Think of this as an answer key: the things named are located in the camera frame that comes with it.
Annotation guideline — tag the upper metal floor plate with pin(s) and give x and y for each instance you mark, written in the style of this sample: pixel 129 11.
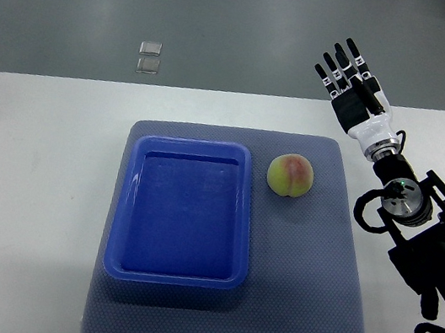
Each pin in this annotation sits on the upper metal floor plate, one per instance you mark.
pixel 152 48

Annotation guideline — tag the blue plastic tray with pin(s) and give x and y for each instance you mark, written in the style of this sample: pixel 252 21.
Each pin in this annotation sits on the blue plastic tray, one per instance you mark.
pixel 182 217

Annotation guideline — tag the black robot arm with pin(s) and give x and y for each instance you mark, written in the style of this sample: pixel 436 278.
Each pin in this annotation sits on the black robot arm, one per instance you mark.
pixel 412 212

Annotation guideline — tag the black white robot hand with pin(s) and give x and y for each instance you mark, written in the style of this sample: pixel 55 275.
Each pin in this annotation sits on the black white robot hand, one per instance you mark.
pixel 359 102

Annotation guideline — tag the lower metal floor plate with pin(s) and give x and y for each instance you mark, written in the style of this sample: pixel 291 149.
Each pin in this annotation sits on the lower metal floor plate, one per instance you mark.
pixel 148 65

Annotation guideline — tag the green red peach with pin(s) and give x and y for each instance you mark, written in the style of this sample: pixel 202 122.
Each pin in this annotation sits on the green red peach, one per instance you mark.
pixel 290 175

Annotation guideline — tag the metal floor plate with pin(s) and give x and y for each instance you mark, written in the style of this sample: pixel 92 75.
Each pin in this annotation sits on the metal floor plate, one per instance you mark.
pixel 148 65
pixel 152 48

